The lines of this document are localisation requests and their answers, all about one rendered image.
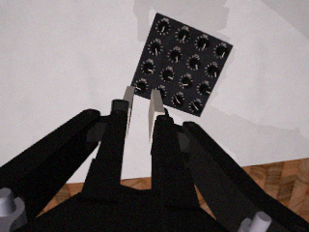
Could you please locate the black knob box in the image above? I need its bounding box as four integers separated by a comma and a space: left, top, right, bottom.
130, 13, 233, 117

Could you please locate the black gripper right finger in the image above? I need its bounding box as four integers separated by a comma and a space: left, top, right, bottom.
148, 89, 309, 232

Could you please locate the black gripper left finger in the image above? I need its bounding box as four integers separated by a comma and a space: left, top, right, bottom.
0, 86, 135, 232

